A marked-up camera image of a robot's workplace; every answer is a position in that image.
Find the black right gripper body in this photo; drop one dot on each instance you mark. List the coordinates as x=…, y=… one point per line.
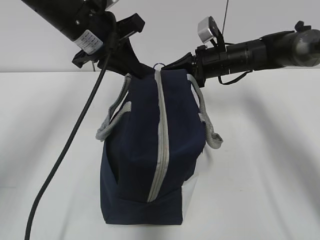
x=197, y=64

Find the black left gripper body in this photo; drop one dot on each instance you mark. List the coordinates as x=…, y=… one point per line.
x=117, y=46

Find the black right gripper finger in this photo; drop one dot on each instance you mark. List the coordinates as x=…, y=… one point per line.
x=184, y=63

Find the navy insulated lunch bag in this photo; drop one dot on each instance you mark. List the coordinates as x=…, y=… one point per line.
x=152, y=137

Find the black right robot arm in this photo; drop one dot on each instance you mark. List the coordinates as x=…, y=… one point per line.
x=296, y=48

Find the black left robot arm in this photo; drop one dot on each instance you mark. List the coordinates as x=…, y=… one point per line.
x=91, y=26

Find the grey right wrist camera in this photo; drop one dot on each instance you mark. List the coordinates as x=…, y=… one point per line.
x=207, y=29

